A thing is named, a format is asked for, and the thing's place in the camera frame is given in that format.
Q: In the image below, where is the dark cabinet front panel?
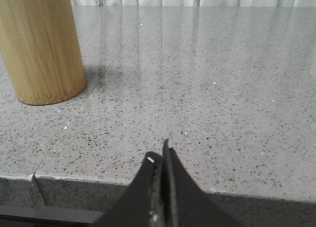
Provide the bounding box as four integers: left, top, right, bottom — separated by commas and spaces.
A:
0, 206, 103, 227

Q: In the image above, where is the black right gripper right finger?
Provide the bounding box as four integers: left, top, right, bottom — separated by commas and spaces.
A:
162, 139, 242, 227

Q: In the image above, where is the bamboo cylinder holder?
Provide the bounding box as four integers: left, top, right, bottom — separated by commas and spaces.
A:
0, 0, 87, 105

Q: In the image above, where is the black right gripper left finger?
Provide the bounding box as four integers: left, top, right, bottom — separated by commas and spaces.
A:
92, 152, 163, 227

